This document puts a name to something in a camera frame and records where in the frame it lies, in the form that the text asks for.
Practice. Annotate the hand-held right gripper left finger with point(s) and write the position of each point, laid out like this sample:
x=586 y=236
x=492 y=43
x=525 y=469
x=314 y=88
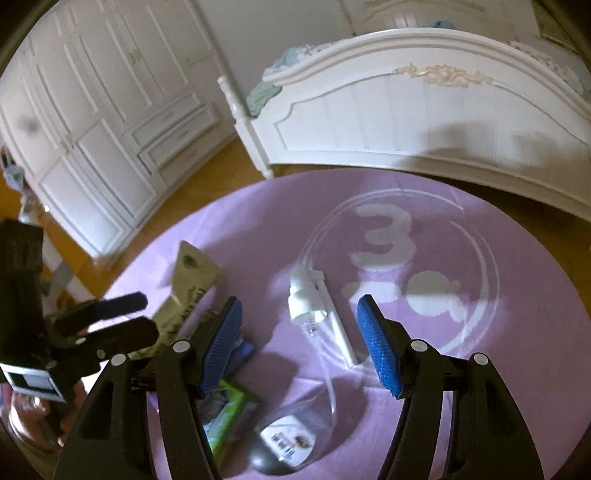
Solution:
x=221 y=346

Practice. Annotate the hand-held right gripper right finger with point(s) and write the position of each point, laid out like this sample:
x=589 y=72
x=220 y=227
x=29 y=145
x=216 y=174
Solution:
x=378 y=346

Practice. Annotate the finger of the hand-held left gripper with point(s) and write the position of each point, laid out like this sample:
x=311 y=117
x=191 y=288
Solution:
x=122 y=305
x=129 y=334

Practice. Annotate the beige printed packet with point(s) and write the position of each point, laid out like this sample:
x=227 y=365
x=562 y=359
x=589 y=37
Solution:
x=189 y=277

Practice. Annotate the clear spray bottle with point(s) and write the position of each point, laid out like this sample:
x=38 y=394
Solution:
x=304 y=300

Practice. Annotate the person's left hand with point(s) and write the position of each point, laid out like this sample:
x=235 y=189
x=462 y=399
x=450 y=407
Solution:
x=41 y=424

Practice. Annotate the blue wrapper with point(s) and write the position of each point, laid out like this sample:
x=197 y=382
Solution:
x=244 y=353

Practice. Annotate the green packet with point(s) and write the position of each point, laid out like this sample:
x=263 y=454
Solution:
x=231 y=406

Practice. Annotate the purple round tablecloth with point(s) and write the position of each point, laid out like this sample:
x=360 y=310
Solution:
x=508 y=258

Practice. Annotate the white wardrobe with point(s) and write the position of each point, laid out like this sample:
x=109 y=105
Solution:
x=92 y=115

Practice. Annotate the white wooden bed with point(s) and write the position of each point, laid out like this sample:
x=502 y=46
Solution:
x=369 y=115

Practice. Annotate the pale green blanket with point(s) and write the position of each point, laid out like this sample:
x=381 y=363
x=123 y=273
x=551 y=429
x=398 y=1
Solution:
x=263 y=97

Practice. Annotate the light blue clothes pile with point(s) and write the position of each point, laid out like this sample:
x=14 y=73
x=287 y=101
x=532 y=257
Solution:
x=293 y=55

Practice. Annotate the blue cloth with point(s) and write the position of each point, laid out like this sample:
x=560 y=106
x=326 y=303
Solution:
x=443 y=24

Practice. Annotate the floral quilt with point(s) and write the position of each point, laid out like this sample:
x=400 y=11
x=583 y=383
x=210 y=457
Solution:
x=549 y=62

